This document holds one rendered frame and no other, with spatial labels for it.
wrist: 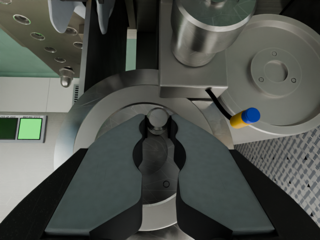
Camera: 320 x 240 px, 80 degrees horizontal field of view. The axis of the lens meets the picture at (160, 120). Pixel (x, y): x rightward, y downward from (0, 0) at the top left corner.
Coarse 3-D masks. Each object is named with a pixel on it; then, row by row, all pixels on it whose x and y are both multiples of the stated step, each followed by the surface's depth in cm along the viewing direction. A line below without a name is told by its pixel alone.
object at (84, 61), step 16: (96, 16) 21; (112, 16) 29; (96, 32) 21; (112, 32) 29; (96, 48) 21; (112, 48) 30; (96, 64) 21; (112, 64) 30; (80, 80) 18; (96, 80) 21
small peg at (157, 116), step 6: (156, 108) 12; (162, 108) 12; (150, 114) 11; (156, 114) 11; (162, 114) 11; (168, 114) 12; (150, 120) 11; (156, 120) 11; (162, 120) 11; (168, 120) 11; (150, 126) 11; (156, 126) 11; (162, 126) 11; (156, 132) 13; (162, 132) 14
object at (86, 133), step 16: (112, 96) 16; (128, 96) 16; (144, 96) 16; (96, 112) 16; (112, 112) 16; (176, 112) 16; (192, 112) 16; (80, 128) 15; (96, 128) 16; (208, 128) 16; (80, 144) 15; (144, 208) 14; (160, 208) 15; (144, 224) 14; (160, 224) 14
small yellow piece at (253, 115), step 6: (210, 90) 14; (210, 96) 14; (216, 102) 13; (222, 108) 13; (252, 108) 10; (228, 114) 13; (240, 114) 11; (246, 114) 10; (252, 114) 10; (258, 114) 10; (234, 120) 12; (240, 120) 11; (246, 120) 11; (252, 120) 10; (234, 126) 12; (240, 126) 12
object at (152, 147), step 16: (128, 112) 14; (144, 112) 14; (112, 128) 14; (144, 144) 14; (160, 144) 14; (144, 160) 14; (160, 160) 14; (144, 176) 13; (160, 176) 13; (176, 176) 14; (144, 192) 13; (160, 192) 13; (176, 192) 13
